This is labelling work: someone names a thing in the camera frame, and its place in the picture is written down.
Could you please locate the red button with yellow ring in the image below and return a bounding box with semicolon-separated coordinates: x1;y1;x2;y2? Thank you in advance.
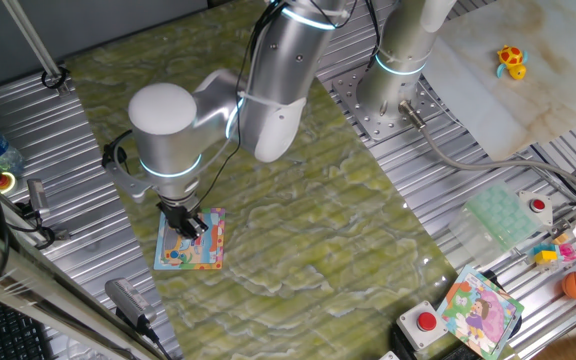
0;171;19;197

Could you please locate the white metal pole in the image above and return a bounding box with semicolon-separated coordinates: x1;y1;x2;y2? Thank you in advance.
1;0;72;97

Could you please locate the colourful building block toy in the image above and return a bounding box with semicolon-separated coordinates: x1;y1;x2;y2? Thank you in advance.
528;241;576;271

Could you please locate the grey camera box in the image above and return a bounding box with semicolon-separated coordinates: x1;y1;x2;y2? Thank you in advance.
104;277;174;360

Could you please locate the black cable bundle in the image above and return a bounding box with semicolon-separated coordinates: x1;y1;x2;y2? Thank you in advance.
312;0;384;69

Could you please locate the bus picture puzzle board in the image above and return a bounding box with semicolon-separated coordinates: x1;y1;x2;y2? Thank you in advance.
153;206;228;272

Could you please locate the small white red button box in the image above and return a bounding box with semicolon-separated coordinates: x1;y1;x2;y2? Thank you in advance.
517;189;554;227

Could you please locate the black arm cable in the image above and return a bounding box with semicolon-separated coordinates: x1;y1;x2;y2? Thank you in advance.
195;0;289;210

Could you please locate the white marble slab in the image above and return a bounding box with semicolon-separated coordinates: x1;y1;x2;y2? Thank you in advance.
421;0;576;162

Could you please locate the grey box with red button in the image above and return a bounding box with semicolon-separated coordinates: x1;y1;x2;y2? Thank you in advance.
396;299;450;351

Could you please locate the black cable loop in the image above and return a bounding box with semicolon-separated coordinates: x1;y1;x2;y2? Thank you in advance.
41;66;72;92

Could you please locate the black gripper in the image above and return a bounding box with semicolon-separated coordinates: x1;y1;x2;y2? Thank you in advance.
156;196;210;241

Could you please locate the grey hose with metal connector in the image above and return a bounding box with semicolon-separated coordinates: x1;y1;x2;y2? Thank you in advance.
398;99;576;201

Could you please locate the black keyboard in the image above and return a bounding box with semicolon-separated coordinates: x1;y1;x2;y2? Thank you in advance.
0;289;54;360

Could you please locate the green marble pattern mat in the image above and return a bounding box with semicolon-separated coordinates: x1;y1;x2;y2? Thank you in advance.
65;0;519;360

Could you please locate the aluminium frame beam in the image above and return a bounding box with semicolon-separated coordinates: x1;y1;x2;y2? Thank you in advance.
0;214;167;360

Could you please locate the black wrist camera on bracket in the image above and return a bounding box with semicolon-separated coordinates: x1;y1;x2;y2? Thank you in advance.
100;129;155;205

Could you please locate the yellow turtle toy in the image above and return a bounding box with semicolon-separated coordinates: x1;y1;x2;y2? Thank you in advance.
496;44;529;82

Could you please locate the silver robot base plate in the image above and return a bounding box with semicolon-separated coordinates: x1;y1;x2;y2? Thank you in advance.
330;64;449;144

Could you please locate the translucent green ice tray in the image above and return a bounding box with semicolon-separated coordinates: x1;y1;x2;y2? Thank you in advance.
447;180;544;267

